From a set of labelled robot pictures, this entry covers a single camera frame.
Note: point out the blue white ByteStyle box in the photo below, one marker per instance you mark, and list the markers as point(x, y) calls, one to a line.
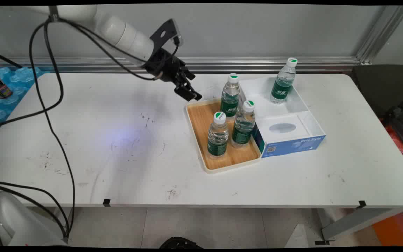
point(292, 145)

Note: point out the white insert with grey oval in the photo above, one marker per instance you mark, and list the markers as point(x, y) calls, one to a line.
point(282, 127)

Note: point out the horizontal aluminium rail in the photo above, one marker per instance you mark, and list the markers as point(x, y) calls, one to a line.
point(257, 64)

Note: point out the black tape marker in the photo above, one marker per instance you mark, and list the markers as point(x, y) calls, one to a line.
point(362, 204)
point(106, 202)

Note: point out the diagonal aluminium post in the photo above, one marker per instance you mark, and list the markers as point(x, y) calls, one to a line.
point(380, 35)

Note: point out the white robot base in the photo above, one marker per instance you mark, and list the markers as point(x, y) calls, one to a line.
point(12, 220)

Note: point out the blue plastic bottle pack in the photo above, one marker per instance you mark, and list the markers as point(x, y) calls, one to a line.
point(16, 78)

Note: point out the wooden tray with cream rim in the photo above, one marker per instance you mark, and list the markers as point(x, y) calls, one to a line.
point(198, 126)

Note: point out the orange box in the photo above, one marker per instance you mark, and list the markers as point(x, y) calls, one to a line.
point(397, 227)

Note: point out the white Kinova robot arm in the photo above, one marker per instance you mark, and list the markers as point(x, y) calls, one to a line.
point(124, 35)

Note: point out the green label water bottle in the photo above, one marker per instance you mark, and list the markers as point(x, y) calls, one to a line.
point(282, 87)
point(242, 131)
point(229, 103)
point(217, 143)

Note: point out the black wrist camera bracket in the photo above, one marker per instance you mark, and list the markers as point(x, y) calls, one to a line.
point(163, 33)

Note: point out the white table leg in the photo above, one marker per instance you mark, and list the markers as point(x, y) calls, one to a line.
point(355, 220)

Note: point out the red bag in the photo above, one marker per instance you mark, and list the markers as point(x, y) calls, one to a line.
point(399, 143)

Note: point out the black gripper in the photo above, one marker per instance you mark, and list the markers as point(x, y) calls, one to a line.
point(164, 66)

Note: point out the black round floor object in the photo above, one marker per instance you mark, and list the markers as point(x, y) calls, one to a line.
point(180, 243)

